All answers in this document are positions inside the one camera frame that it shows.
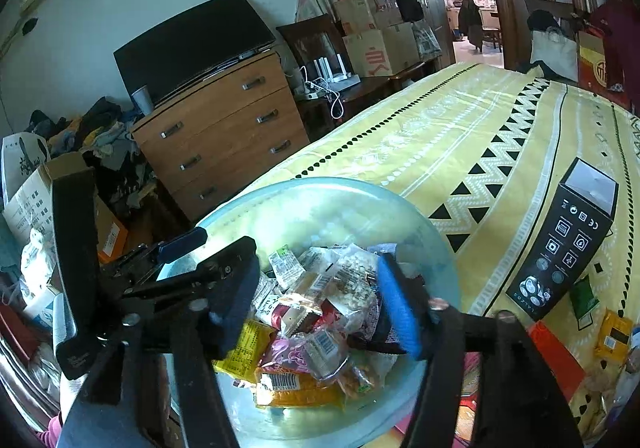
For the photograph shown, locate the yellow snack packet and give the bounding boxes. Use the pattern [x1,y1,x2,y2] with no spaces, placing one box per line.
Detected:
[213,319,277,384]

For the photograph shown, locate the pink brown candy packet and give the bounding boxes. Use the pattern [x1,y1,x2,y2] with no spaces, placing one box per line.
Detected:
[258,333,314,374]

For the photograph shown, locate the clear puffed rice cracker pack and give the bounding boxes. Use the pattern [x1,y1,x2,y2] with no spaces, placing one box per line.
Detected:
[300,243,378,331]

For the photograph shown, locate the red tea box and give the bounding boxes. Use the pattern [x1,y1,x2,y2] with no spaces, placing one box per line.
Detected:
[528,321,586,402]

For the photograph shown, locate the orange snack packet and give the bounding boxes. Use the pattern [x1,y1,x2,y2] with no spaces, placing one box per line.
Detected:
[254,368,346,409]

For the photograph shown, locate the green blue snack packet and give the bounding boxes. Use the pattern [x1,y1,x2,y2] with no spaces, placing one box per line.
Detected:
[570,277,599,331]

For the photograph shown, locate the black shaver product box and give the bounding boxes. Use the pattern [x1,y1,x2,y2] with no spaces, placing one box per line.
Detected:
[506,159,618,321]

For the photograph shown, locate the wooden drawer chest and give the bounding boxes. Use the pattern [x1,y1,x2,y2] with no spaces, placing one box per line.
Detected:
[132,51,309,221]

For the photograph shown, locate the yellow patterned bed sheet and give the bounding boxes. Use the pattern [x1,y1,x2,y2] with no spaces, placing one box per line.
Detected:
[209,61,640,444]

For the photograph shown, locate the clear glass bowl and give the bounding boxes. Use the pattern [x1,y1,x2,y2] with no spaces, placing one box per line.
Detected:
[156,176,462,448]

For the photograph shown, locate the black television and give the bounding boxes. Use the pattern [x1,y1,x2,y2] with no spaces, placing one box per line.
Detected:
[114,0,274,104]

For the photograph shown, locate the white tote bag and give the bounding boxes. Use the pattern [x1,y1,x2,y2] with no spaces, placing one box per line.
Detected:
[529,26,578,84]

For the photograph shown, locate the stacked cardboard boxes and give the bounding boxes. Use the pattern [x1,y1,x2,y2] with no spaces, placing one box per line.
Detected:
[333,0,420,77]

